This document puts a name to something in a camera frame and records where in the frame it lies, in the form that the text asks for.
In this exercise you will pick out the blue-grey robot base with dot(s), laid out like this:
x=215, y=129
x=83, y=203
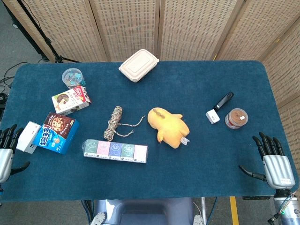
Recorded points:
x=145, y=211

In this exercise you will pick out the black floor adapter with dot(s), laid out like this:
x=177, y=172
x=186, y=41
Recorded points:
x=2, y=97

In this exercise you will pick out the brown lidded red jar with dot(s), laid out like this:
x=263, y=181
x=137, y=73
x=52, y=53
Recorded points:
x=235, y=118

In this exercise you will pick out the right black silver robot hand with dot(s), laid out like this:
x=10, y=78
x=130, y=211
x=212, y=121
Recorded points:
x=279, y=171

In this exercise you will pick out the small white cardboard box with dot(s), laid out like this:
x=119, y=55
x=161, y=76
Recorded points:
x=27, y=136

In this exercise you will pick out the woven bamboo folding screen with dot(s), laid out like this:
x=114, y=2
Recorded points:
x=192, y=28

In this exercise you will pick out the black tripod stand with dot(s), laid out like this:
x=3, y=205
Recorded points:
x=57, y=58

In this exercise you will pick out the beige lidded lunch box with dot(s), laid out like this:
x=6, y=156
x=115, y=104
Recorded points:
x=138, y=65

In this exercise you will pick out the black under-table bracket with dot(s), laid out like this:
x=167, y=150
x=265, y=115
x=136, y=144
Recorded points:
x=257, y=197

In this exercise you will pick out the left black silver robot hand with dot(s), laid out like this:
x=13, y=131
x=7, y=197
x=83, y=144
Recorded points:
x=4, y=161

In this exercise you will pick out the white chocolate pie box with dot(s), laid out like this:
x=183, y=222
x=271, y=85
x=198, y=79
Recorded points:
x=70, y=100

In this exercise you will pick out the grey perforated foot pad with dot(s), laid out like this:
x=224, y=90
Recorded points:
x=198, y=220
x=98, y=219

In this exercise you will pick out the pastel tissue packet row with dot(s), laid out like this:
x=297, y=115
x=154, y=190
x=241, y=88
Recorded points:
x=114, y=151

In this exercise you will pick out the clear jar of binder clips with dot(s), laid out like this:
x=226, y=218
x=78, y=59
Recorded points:
x=71, y=77

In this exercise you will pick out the black stand base bar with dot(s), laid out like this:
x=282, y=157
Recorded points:
x=44, y=58

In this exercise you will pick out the blue chocolate cookie box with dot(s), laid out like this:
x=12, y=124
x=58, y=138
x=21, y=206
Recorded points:
x=56, y=133

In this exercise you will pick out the yellow plush duck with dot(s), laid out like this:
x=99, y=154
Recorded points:
x=168, y=129

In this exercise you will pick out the yellow floor tape strip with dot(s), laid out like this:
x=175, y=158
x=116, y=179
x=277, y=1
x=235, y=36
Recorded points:
x=234, y=211

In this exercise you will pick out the metal table leg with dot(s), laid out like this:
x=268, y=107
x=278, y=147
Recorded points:
x=203, y=206

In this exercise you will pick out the blue felt table cover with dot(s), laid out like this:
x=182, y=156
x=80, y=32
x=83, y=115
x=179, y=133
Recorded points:
x=187, y=175

